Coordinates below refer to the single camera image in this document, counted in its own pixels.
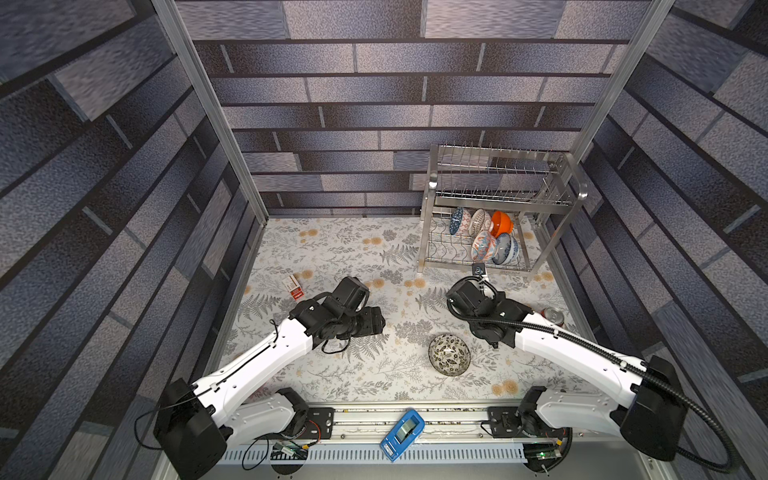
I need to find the red blue floral bowl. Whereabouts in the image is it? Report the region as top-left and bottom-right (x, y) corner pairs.
(471, 230), (497, 263)

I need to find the blue floral rim bowl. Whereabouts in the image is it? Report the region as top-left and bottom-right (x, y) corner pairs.
(492, 233), (520, 265)

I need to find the black white floral bowl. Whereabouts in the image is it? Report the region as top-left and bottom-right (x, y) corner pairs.
(428, 334), (471, 377)

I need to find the white lattice pattern bowl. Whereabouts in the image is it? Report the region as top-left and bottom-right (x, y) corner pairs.
(469, 209), (492, 237)

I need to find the orange bowl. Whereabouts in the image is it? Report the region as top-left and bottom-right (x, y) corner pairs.
(490, 211), (514, 238)

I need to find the blue dotted pattern bowl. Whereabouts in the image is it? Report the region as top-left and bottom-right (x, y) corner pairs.
(449, 207), (472, 236)

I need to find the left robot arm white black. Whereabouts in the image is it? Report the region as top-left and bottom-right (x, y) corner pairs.
(153, 276), (386, 479)

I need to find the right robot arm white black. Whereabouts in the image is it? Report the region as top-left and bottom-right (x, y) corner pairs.
(446, 276), (687, 461)

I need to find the steel two-tier dish rack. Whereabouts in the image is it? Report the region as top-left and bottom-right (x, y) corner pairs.
(418, 145), (588, 278)

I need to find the floral table mat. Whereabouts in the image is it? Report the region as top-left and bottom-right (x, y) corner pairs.
(222, 217), (591, 403)

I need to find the small red white box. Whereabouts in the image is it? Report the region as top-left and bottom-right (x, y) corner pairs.
(283, 274), (305, 301)

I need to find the red soda can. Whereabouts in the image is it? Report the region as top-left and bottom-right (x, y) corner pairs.
(541, 307), (565, 327)

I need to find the blue handheld meter device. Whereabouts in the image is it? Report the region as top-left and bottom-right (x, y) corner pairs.
(380, 409), (426, 462)

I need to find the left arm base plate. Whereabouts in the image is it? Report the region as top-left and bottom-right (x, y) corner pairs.
(296, 407), (335, 442)

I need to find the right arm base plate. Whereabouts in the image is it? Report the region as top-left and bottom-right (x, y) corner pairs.
(487, 406), (569, 439)

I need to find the aluminium rail frame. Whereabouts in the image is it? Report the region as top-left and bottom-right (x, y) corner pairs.
(149, 400), (673, 480)

